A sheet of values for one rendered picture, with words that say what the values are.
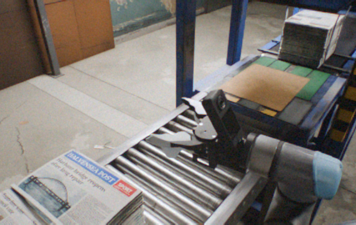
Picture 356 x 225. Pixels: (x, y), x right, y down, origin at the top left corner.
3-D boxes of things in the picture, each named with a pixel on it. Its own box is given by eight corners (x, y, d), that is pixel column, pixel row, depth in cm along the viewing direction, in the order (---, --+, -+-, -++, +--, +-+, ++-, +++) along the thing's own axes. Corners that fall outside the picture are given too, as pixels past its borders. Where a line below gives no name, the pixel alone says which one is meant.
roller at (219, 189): (228, 206, 102) (230, 197, 99) (135, 151, 127) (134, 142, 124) (235, 197, 105) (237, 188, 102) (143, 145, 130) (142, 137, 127)
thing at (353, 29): (342, 90, 182) (347, 77, 177) (250, 64, 216) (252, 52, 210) (381, 32, 281) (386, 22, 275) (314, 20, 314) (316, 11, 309)
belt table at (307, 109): (304, 147, 136) (310, 130, 131) (193, 103, 170) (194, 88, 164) (341, 92, 181) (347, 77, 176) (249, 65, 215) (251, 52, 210)
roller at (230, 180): (238, 195, 106) (239, 185, 103) (145, 144, 131) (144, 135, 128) (244, 187, 109) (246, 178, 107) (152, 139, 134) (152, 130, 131)
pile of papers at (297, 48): (319, 68, 187) (331, 29, 172) (276, 57, 202) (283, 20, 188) (335, 52, 211) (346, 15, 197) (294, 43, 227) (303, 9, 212)
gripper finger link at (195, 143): (171, 153, 56) (216, 147, 56) (171, 147, 55) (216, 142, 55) (169, 136, 59) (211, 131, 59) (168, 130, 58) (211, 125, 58)
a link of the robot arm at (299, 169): (327, 214, 49) (343, 179, 44) (264, 190, 54) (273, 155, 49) (332, 184, 55) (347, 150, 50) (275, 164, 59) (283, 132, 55)
